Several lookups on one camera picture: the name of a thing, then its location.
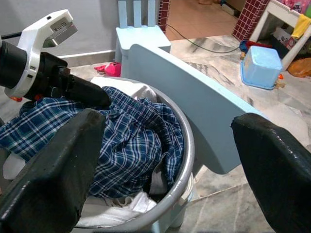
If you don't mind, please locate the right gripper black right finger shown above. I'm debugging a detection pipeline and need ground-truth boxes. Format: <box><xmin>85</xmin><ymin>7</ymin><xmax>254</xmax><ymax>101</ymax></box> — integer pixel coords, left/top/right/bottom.
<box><xmin>230</xmin><ymin>113</ymin><xmax>311</xmax><ymax>233</ymax></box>

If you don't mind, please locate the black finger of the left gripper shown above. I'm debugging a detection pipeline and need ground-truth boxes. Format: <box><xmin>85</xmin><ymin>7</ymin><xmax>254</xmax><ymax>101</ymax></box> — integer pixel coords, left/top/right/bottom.
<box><xmin>64</xmin><ymin>74</ymin><xmax>111</xmax><ymax>108</ymax></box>

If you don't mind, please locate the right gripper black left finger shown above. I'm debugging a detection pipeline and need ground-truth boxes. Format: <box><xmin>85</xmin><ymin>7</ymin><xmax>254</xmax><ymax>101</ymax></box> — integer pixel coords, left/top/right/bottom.
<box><xmin>0</xmin><ymin>108</ymin><xmax>106</xmax><ymax>233</ymax></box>

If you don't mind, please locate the blue plaid garment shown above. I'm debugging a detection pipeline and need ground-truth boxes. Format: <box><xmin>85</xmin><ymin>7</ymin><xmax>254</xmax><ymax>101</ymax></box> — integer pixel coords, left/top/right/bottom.
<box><xmin>0</xmin><ymin>86</ymin><xmax>185</xmax><ymax>199</ymax></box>

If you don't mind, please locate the pink plush toy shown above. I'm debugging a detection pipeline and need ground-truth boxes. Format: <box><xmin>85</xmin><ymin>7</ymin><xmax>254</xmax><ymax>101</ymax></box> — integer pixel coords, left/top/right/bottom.
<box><xmin>94</xmin><ymin>62</ymin><xmax>122</xmax><ymax>77</ymax></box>

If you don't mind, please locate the white cloth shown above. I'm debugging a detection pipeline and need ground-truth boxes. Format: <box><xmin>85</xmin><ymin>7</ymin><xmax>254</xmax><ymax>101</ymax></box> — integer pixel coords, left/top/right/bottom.
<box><xmin>4</xmin><ymin>77</ymin><xmax>161</xmax><ymax>229</ymax></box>

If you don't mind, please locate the light blue slatted chair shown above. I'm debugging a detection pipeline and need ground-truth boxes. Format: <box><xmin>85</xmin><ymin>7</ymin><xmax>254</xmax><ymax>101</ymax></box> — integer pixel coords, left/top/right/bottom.
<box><xmin>114</xmin><ymin>0</ymin><xmax>172</xmax><ymax>78</ymax></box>

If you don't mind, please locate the light blue wooden chair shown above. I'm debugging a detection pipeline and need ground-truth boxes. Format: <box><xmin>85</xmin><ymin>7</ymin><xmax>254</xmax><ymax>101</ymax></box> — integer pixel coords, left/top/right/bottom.
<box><xmin>123</xmin><ymin>43</ymin><xmax>270</xmax><ymax>230</ymax></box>

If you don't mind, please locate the orange plastic bag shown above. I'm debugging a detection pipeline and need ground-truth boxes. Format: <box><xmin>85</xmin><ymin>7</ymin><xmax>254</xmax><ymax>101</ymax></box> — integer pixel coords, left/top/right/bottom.
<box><xmin>288</xmin><ymin>57</ymin><xmax>311</xmax><ymax>78</ymax></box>

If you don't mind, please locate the red brick pattern pillar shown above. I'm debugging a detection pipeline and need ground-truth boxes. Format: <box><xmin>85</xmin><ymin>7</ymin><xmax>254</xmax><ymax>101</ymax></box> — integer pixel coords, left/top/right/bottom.
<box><xmin>232</xmin><ymin>0</ymin><xmax>270</xmax><ymax>43</ymax></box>
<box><xmin>157</xmin><ymin>0</ymin><xmax>171</xmax><ymax>34</ymax></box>

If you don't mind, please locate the light blue plastic box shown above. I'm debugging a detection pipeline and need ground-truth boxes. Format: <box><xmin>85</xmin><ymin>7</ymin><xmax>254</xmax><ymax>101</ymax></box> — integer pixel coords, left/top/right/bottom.
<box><xmin>240</xmin><ymin>45</ymin><xmax>284</xmax><ymax>91</ymax></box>

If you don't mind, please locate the grey laundry basket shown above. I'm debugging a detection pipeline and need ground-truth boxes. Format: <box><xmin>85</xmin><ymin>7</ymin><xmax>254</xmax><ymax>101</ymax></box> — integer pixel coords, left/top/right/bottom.
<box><xmin>72</xmin><ymin>77</ymin><xmax>196</xmax><ymax>230</ymax></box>

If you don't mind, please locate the yellow cloth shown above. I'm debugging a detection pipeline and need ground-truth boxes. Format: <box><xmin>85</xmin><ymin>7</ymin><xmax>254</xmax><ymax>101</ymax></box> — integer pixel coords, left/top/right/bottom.
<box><xmin>291</xmin><ymin>14</ymin><xmax>311</xmax><ymax>39</ymax></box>

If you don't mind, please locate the white kids table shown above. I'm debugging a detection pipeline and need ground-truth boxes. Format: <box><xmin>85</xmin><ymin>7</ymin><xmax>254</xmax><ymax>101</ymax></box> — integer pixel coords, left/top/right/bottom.
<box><xmin>249</xmin><ymin>0</ymin><xmax>311</xmax><ymax>71</ymax></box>

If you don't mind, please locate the pink patterned bag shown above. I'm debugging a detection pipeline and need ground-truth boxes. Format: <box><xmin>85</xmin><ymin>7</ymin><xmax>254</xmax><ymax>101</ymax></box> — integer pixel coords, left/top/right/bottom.
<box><xmin>279</xmin><ymin>0</ymin><xmax>311</xmax><ymax>15</ymax></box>

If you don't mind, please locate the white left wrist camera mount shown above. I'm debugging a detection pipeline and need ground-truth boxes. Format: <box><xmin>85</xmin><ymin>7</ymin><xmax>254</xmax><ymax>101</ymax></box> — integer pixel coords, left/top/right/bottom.
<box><xmin>4</xmin><ymin>9</ymin><xmax>78</xmax><ymax>98</ymax></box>

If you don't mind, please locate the dark floor cable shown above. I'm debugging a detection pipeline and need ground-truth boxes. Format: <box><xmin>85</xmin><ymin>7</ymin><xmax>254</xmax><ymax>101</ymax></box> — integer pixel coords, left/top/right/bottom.
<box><xmin>166</xmin><ymin>24</ymin><xmax>243</xmax><ymax>53</ymax></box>

